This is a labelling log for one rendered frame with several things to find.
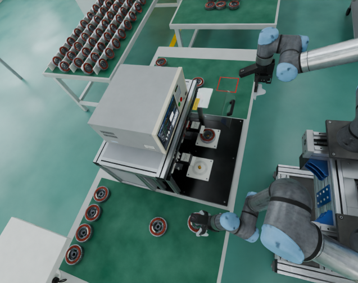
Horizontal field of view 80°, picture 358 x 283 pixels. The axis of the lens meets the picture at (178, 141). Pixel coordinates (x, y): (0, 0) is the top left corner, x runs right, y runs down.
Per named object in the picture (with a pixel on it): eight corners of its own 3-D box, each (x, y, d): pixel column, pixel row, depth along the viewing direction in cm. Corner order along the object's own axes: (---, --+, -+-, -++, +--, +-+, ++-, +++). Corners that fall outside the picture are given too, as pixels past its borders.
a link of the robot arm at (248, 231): (264, 220, 98) (244, 210, 97) (257, 245, 94) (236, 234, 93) (254, 219, 105) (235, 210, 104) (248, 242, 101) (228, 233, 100)
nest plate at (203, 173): (213, 160, 144) (213, 159, 143) (208, 181, 138) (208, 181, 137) (192, 156, 149) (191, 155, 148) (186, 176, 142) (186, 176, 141)
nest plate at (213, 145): (220, 130, 154) (220, 129, 153) (216, 149, 148) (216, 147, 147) (200, 127, 159) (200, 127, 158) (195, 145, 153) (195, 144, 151)
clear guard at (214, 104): (236, 97, 137) (236, 90, 132) (229, 128, 127) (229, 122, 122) (187, 92, 147) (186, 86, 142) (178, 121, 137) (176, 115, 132)
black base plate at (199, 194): (243, 121, 157) (243, 119, 155) (227, 206, 130) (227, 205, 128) (183, 113, 171) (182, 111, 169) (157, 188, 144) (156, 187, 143)
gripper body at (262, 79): (270, 85, 108) (275, 67, 98) (252, 85, 111) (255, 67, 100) (270, 74, 112) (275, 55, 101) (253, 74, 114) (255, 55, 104)
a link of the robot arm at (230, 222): (239, 234, 91) (222, 226, 90) (226, 234, 101) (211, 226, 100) (244, 216, 95) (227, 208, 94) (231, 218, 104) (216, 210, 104)
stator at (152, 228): (162, 214, 135) (160, 213, 132) (171, 229, 130) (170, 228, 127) (147, 224, 134) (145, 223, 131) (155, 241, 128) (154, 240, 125)
